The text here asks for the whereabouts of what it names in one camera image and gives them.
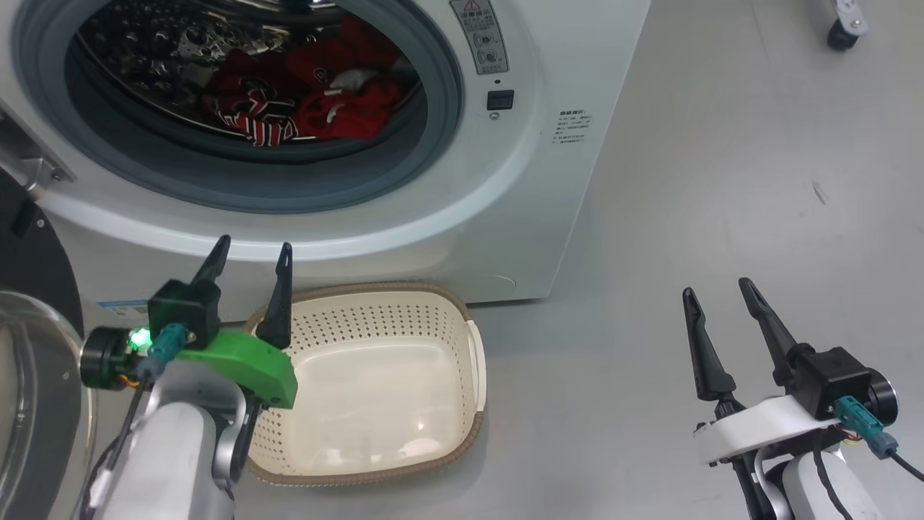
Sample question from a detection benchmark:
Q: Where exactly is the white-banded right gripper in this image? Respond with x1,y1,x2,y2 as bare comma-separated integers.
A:
682,277,899,467

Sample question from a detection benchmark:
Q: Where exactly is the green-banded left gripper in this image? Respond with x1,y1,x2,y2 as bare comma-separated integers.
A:
79,235,299,410

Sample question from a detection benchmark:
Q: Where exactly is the red and white garment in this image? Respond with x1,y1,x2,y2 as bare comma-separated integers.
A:
202,16,405,149

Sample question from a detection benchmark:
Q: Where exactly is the black glass washing machine door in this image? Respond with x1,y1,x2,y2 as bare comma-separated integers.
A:
0,172,96,520

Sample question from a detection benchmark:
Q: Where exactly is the grey rubber door gasket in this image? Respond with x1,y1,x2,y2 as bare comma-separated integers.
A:
13,0,464,215

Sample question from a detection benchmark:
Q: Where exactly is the cream perforated laundry basket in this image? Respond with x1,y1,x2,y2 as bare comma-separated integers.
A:
242,282,487,487

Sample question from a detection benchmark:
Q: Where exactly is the white front-load washing machine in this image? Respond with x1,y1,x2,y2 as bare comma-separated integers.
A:
0,0,652,308

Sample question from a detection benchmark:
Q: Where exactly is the metal door hinge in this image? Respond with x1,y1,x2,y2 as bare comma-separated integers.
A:
0,112,77,191

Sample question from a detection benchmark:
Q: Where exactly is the steel washing machine drum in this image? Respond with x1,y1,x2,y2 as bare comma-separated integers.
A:
72,0,427,142

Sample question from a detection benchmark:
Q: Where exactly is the blue white energy label sticker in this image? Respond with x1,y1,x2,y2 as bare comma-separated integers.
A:
96,299,150,319

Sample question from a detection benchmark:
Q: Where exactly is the black caster wheel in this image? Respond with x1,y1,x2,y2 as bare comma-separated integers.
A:
808,0,869,51

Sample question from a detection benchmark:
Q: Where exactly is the grey warning sticker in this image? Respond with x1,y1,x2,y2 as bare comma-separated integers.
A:
449,0,510,76

